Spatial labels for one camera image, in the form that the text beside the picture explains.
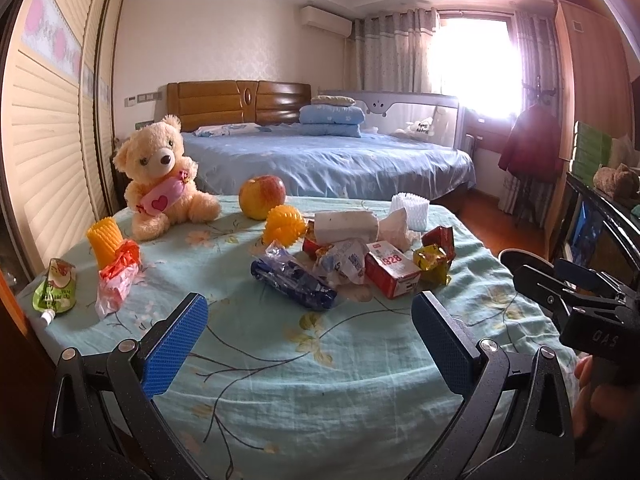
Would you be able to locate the clear white plastic wrapper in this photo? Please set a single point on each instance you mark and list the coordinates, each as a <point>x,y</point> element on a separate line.
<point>342,263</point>

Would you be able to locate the orange foam fruit net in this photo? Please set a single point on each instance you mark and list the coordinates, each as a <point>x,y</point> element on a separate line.
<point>285,224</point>

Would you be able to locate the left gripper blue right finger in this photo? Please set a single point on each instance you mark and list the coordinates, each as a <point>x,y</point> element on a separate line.
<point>451,349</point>

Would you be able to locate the dark red hanging coat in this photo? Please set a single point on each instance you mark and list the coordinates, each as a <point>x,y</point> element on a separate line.
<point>533,146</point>

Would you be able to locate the blue bed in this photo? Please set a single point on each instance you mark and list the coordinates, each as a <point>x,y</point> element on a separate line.
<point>373,166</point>

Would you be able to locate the grey right curtain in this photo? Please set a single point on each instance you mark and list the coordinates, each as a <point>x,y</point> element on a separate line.
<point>536,38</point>

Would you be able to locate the blue plastic wrapper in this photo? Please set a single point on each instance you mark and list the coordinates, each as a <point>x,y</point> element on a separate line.
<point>277,268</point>

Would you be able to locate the person's right hand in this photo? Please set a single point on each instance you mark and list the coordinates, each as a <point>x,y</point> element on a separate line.
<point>612,403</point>

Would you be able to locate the green drink pouch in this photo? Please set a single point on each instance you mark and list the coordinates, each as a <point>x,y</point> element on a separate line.
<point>56,294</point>

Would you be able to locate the light green floral bedsheet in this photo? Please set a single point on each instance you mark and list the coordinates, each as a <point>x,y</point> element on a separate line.
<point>271,390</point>

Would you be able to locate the grey curtain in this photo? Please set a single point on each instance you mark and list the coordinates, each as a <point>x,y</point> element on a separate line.
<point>395,52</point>
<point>536,38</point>

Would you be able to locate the red white carton box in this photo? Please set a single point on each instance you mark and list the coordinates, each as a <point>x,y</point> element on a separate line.
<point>390,270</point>

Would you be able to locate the black trash bin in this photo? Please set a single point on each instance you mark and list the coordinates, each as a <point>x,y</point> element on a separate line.
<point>514,258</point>

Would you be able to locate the green boxes stack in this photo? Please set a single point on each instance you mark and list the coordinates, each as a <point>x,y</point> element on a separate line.
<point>591,151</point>

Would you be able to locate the yellow snack bag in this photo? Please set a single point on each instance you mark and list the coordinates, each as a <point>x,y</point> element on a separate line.
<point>434,265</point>

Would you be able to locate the white foam fruit net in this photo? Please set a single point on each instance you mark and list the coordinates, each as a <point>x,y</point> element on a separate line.
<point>416,208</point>

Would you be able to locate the wooden headboard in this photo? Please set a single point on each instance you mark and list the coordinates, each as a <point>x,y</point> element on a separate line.
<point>222,102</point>

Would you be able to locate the white styrofoam block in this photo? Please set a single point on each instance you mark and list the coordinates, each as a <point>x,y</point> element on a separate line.
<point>333,226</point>

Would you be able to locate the cream teddy bear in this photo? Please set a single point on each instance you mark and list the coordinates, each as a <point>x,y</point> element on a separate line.
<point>162,190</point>

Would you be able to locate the white air conditioner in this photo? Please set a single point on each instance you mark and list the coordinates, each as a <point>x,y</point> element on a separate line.
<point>324,20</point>

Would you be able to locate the white paper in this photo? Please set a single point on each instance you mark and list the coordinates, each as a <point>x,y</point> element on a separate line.
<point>394,229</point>

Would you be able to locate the dark wooden nightstand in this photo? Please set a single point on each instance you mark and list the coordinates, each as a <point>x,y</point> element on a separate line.
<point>120,183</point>

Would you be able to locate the white sliding wardrobe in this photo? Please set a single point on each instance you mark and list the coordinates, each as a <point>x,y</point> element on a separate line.
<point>57,126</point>

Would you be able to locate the white blue pillow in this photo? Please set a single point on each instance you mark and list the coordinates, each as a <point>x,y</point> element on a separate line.
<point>225,129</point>

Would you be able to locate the grey bed guard rail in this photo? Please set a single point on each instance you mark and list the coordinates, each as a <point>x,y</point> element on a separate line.
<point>428,117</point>

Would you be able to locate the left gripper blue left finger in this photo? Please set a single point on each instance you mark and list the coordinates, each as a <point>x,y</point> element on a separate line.
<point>165,347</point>

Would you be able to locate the folded blue quilts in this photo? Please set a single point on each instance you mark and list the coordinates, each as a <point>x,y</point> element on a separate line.
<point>331,116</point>

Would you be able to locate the red yellow apple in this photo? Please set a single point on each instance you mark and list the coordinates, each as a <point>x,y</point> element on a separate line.
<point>258,195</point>

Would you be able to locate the pink red snack wrapper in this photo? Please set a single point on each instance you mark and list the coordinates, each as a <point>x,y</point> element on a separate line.
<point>116,279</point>

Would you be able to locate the orange red snack bag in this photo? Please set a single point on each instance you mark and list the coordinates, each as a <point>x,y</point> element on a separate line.
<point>311,247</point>

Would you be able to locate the black tv cabinet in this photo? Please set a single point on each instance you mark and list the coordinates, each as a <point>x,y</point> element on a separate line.
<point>595,232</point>

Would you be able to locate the brown plush toy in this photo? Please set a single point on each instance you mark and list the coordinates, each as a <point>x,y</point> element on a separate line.
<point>620,183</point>

